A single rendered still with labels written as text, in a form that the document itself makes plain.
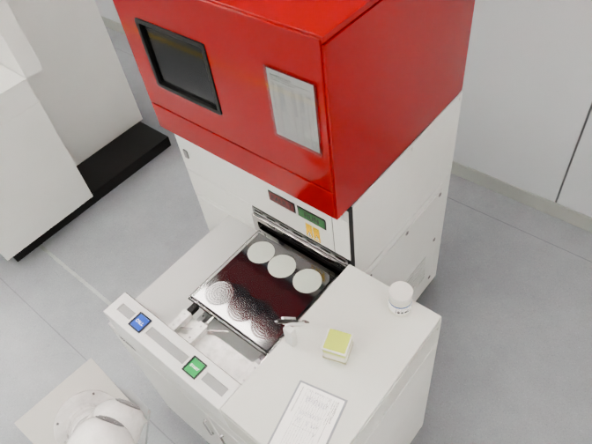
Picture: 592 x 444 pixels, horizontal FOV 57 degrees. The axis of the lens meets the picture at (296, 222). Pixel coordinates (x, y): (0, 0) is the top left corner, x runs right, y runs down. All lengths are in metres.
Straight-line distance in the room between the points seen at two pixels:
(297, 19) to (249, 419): 1.04
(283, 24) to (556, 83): 1.84
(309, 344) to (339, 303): 0.17
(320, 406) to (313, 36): 0.97
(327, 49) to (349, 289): 0.82
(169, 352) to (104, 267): 1.67
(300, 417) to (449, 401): 1.20
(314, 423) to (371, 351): 0.27
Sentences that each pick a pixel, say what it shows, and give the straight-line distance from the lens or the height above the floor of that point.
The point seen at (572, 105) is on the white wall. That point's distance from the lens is 2.92.
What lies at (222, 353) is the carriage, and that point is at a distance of 1.79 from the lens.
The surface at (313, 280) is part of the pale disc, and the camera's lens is 1.86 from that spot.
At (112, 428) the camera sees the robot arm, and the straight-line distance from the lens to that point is 1.01.
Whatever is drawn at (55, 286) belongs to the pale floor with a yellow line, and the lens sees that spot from 3.42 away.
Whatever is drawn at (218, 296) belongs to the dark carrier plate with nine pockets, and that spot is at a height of 0.90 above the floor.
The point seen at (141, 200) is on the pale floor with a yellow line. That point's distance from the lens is 3.64.
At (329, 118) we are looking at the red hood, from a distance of 1.33.
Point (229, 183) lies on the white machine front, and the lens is 2.03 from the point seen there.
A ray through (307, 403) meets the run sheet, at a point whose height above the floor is 0.97.
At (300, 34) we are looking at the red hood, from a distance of 1.24.
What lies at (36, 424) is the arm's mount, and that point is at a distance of 1.79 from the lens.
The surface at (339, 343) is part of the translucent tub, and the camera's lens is 1.58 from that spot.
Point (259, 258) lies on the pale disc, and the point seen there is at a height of 0.90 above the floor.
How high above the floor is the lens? 2.43
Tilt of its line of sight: 49 degrees down
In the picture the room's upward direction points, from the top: 9 degrees counter-clockwise
